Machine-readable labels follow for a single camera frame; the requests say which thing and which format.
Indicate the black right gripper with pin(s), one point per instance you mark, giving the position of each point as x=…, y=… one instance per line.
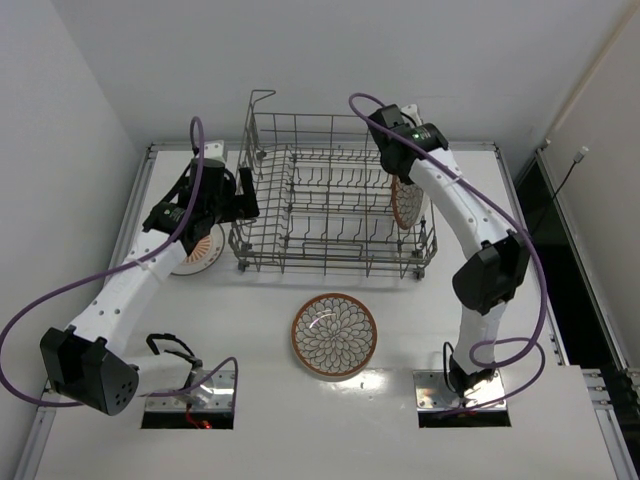
x=379, y=126

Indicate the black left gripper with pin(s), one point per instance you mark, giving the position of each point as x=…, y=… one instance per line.
x=246, y=192

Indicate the floral plate orange rim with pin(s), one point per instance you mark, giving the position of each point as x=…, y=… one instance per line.
x=408, y=203
x=334, y=335

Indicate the white sunburst plate green rim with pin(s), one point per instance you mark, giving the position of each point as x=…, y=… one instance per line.
x=205, y=254

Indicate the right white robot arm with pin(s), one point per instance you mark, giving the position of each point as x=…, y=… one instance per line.
x=496, y=257

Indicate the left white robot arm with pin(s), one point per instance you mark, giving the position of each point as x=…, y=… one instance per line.
x=86, y=361

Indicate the grey wire dish rack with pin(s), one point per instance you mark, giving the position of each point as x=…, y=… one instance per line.
x=325, y=202

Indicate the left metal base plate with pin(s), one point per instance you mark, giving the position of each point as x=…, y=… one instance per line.
x=214, y=395

